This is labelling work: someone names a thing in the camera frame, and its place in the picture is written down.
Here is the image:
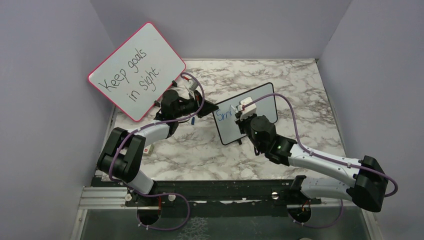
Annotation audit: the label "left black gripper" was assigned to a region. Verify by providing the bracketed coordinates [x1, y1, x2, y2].
[173, 90, 219, 119]

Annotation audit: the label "black framed whiteboard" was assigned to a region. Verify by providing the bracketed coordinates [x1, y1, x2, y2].
[211, 82, 278, 146]

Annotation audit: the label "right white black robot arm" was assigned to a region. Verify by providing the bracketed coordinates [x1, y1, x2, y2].
[235, 113, 388, 213]

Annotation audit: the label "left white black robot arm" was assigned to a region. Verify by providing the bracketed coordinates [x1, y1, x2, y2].
[97, 90, 219, 206]

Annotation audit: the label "pink framed whiteboard with writing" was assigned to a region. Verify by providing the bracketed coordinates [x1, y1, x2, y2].
[87, 22, 186, 122]

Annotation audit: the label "small white red box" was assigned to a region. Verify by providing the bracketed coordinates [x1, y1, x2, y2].
[143, 144, 154, 156]

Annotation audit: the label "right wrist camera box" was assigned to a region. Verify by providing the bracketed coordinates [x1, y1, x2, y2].
[235, 96, 257, 121]

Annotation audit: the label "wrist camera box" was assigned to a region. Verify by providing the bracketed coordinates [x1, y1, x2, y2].
[184, 78, 199, 99]
[235, 96, 257, 121]

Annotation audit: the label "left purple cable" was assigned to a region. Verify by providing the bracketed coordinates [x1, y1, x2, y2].
[108, 72, 206, 232]

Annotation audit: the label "purple cable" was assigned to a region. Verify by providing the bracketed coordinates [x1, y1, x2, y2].
[241, 93, 399, 230]
[108, 72, 206, 232]

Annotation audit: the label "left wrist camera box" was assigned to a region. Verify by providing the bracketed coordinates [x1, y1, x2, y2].
[184, 78, 199, 99]

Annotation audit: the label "black aluminium mounting rail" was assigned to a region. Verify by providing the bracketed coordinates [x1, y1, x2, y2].
[77, 178, 374, 218]

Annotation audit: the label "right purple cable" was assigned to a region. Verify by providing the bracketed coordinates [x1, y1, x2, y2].
[241, 93, 399, 230]

